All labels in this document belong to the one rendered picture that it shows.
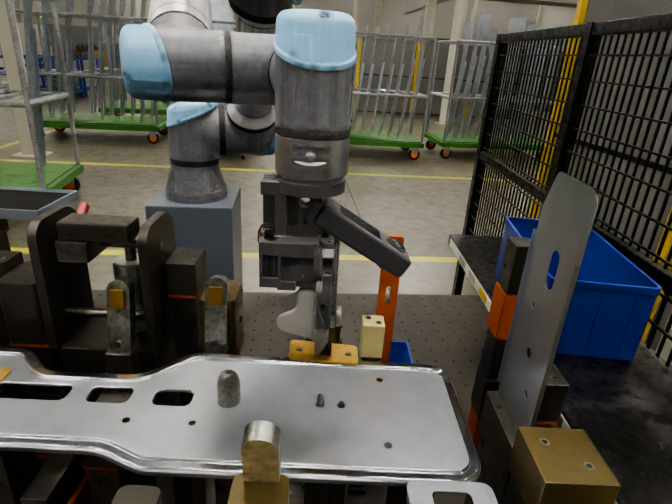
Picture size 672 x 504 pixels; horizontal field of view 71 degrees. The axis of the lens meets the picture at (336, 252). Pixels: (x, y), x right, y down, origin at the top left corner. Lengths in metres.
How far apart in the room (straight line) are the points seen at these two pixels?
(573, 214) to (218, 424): 0.50
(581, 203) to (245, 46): 0.39
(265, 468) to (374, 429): 0.20
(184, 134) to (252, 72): 0.65
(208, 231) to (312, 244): 0.71
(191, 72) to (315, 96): 0.15
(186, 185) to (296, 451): 0.74
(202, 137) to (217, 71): 0.64
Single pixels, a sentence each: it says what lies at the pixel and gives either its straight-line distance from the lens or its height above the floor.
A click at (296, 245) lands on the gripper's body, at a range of 0.48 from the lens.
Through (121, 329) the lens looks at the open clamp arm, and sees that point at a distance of 0.83.
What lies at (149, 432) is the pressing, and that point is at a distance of 0.67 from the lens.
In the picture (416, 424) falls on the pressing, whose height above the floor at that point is 1.00.
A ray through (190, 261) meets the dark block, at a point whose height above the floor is 1.12.
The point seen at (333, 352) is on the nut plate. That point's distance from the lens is 0.59.
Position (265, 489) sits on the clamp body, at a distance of 0.53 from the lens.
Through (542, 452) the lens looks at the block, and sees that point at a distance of 0.61.
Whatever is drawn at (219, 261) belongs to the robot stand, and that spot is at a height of 0.96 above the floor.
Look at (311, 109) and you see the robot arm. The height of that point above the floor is 1.40.
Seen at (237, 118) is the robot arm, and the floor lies 1.30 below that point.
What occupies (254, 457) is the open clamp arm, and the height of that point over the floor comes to 1.09.
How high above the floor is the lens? 1.45
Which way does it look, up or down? 23 degrees down
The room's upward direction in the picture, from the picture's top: 4 degrees clockwise
